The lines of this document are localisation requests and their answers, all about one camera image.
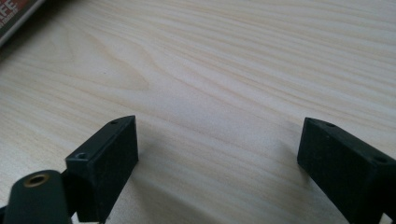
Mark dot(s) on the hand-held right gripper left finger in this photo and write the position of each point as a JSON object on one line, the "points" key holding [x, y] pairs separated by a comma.
{"points": [[102, 168]]}

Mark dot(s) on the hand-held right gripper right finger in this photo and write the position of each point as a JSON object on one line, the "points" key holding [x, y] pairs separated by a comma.
{"points": [[345, 168]]}

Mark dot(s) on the red printed box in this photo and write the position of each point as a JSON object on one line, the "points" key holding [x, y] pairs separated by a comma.
{"points": [[12, 14]]}

